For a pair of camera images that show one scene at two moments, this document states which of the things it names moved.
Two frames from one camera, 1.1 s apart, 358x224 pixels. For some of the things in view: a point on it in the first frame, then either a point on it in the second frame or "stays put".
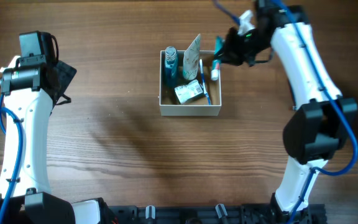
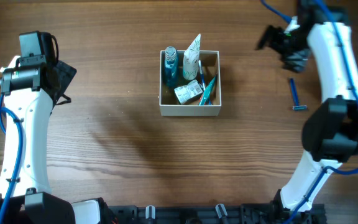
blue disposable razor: (294, 106) stays put
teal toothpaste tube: (216, 63) → (207, 95)
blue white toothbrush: (204, 88) stays put
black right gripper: (230, 54) → (292, 62)
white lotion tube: (191, 58) stays put
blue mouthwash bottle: (171, 67) stays put
